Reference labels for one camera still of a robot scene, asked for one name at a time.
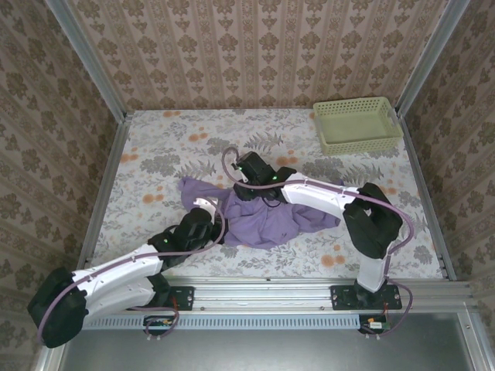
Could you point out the purple t-shirt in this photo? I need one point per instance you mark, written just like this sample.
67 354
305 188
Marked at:
263 228

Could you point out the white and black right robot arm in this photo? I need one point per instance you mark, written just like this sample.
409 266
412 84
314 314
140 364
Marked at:
309 199

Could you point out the floral tablecloth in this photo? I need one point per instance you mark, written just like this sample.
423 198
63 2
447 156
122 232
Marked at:
251 131

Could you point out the small black controller board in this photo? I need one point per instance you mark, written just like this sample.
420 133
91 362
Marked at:
373 325
158 322

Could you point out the pale green plastic basket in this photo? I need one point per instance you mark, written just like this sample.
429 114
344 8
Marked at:
356 127

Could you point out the grey metal panel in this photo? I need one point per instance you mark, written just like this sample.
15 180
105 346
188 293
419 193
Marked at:
251 351

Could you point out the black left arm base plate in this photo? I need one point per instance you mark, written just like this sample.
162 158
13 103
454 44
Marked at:
181 297

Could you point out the aluminium mounting rail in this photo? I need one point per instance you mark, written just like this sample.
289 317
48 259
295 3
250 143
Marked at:
263 293

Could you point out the aluminium table side rail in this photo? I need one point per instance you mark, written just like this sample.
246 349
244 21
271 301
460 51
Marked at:
419 174
92 239

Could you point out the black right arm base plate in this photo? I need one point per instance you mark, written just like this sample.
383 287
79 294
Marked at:
342 297

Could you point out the aluminium frame post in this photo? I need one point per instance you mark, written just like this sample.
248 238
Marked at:
90 62
430 58

